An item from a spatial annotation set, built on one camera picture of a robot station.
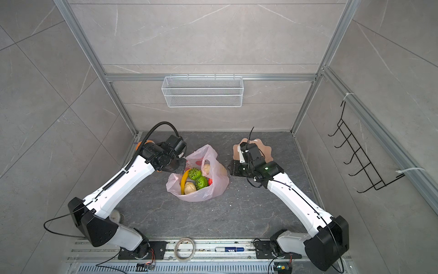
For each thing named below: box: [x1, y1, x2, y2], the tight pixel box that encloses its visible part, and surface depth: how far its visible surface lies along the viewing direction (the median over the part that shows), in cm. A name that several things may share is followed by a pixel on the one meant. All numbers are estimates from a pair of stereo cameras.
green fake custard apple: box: [188, 167, 202, 181], surface depth 94 cm
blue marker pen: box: [215, 246, 245, 253], surface depth 74 cm
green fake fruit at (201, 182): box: [195, 175, 209, 191], surface depth 90 cm
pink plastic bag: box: [165, 144, 230, 203], surface depth 76 cm
